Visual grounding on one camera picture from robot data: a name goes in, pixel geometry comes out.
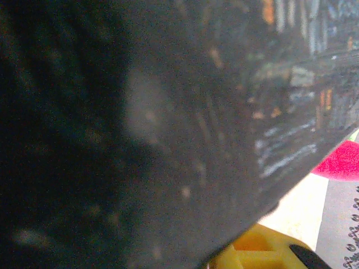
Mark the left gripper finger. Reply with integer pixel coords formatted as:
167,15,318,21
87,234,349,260
207,223,335,269

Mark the starry night painted box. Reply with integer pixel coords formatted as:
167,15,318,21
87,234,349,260
0,0,359,269

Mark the white pink plush toy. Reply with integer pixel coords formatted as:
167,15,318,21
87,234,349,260
312,128,359,182

